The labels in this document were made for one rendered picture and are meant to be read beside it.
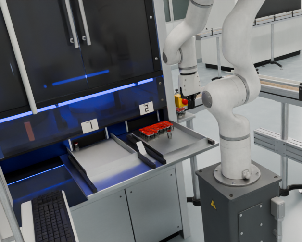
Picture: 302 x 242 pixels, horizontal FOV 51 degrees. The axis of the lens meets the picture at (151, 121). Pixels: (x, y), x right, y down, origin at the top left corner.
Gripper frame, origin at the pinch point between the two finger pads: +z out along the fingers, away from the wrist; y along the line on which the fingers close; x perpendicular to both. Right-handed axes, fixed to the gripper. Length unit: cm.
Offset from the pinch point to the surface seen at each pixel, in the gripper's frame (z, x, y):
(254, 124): 110, -142, -185
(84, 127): 8, -35, 44
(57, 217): 27, 3, 72
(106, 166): 19.8, -8.8, 44.6
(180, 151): 20.5, 2.3, 10.8
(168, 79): -4.6, -34.8, -9.4
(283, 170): 80, -18, -87
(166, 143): 22.1, -13.0, 9.1
